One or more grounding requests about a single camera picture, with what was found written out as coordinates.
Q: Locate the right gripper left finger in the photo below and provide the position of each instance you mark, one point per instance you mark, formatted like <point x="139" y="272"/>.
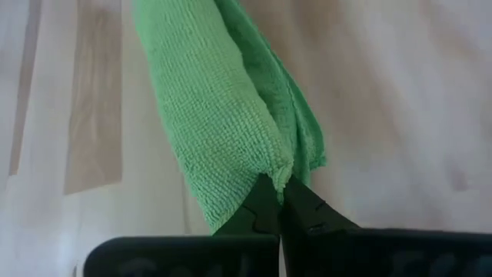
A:
<point x="257" y="215"/>

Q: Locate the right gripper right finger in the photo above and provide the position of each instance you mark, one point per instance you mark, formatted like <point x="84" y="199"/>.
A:
<point x="307" y="219"/>

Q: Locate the green microfiber towel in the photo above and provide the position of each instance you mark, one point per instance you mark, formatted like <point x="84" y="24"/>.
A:
<point x="223" y="115"/>

